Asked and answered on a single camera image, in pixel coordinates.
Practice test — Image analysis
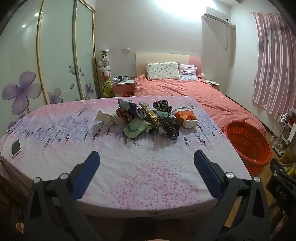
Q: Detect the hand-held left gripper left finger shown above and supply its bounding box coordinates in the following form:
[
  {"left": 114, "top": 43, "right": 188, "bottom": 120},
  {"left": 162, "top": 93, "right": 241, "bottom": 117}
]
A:
[{"left": 24, "top": 151, "right": 109, "bottom": 241}]

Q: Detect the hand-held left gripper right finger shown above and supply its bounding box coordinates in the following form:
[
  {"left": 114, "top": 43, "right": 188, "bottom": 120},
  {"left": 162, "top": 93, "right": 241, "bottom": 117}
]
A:
[{"left": 193, "top": 149, "right": 272, "bottom": 241}]

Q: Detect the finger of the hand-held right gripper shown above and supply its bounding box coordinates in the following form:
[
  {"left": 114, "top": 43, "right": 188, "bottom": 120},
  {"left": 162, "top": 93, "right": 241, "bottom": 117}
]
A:
[{"left": 269, "top": 158, "right": 293, "bottom": 179}]

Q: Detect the orange plastic basket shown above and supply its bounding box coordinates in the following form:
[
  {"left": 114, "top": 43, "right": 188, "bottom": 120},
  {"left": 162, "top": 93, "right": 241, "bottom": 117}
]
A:
[{"left": 221, "top": 120, "right": 272, "bottom": 175}]

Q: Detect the dark green knit sock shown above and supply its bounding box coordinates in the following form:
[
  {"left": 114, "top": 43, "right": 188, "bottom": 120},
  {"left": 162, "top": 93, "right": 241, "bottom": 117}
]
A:
[{"left": 155, "top": 111, "right": 177, "bottom": 124}]

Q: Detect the cardboard box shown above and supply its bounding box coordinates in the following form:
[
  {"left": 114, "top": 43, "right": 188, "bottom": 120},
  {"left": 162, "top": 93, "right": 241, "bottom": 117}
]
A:
[{"left": 279, "top": 146, "right": 296, "bottom": 165}]

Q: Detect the lavender print bedsheet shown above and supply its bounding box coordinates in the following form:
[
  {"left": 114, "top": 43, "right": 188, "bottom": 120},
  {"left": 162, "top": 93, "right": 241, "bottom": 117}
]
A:
[{"left": 0, "top": 95, "right": 252, "bottom": 218}]

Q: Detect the black dotted cloth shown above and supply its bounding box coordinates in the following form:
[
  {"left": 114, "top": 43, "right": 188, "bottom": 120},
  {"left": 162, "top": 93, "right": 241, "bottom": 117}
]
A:
[{"left": 159, "top": 118, "right": 180, "bottom": 141}]

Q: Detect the red and white container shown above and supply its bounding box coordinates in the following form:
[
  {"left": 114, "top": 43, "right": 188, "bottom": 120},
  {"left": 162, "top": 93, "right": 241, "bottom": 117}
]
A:
[{"left": 174, "top": 107, "right": 198, "bottom": 128}]

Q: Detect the white crumpled paper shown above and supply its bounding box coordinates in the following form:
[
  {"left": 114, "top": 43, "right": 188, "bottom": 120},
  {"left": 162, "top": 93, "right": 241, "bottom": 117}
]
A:
[{"left": 95, "top": 109, "right": 121, "bottom": 126}]

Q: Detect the light green sock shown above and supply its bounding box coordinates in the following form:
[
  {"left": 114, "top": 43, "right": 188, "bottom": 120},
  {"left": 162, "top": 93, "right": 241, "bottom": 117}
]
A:
[{"left": 124, "top": 118, "right": 153, "bottom": 139}]

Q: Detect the red plaid scrunchie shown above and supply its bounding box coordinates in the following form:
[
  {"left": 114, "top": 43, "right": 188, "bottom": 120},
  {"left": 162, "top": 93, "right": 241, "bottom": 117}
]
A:
[{"left": 116, "top": 108, "right": 131, "bottom": 122}]

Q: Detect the white smartphone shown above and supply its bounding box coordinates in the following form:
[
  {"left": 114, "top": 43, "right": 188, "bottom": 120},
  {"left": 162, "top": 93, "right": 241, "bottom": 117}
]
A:
[{"left": 11, "top": 138, "right": 22, "bottom": 159}]

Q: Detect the orange-red duvet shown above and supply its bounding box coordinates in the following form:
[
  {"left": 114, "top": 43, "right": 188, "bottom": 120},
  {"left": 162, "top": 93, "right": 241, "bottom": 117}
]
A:
[{"left": 134, "top": 74, "right": 266, "bottom": 137}]

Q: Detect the cream bedside table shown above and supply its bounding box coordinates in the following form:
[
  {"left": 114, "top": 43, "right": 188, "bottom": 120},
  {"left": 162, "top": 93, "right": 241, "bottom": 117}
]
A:
[{"left": 205, "top": 79, "right": 221, "bottom": 92}]

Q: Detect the pink and white nightstand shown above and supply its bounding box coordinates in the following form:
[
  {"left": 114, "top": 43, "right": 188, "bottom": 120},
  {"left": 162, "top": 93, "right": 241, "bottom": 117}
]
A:
[{"left": 112, "top": 79, "right": 136, "bottom": 97}]

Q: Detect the striped pink pillow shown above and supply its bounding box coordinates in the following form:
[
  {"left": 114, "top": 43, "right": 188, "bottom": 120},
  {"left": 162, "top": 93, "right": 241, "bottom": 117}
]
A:
[{"left": 178, "top": 62, "right": 199, "bottom": 81}]

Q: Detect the pink striped curtain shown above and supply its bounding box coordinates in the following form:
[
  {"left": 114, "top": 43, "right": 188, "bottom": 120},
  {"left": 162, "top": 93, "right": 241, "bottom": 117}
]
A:
[{"left": 252, "top": 11, "right": 296, "bottom": 116}]

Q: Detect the hanging column of plush toys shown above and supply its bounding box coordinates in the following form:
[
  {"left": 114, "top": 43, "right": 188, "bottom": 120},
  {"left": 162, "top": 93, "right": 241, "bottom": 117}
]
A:
[{"left": 97, "top": 49, "right": 114, "bottom": 98}]

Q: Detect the floral print pillow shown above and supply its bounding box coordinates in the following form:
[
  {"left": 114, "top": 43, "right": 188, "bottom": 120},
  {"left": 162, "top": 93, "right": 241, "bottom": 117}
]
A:
[{"left": 146, "top": 62, "right": 181, "bottom": 81}]

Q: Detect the floral sliding door wardrobe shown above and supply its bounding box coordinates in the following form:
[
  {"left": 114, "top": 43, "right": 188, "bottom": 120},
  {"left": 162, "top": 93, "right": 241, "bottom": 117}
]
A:
[{"left": 0, "top": 0, "right": 96, "bottom": 130}]

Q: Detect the cream and pink headboard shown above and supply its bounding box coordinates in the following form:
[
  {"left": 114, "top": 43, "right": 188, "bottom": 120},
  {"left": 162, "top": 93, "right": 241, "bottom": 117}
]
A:
[{"left": 135, "top": 52, "right": 201, "bottom": 80}]

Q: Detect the white pipe cover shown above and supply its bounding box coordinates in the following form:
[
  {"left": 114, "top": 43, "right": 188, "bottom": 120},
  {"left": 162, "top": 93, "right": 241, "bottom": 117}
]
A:
[{"left": 225, "top": 24, "right": 237, "bottom": 50}]

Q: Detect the white wall air conditioner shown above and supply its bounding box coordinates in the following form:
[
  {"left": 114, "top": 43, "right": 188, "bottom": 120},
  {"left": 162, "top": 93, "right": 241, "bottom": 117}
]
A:
[{"left": 201, "top": 6, "right": 230, "bottom": 25}]

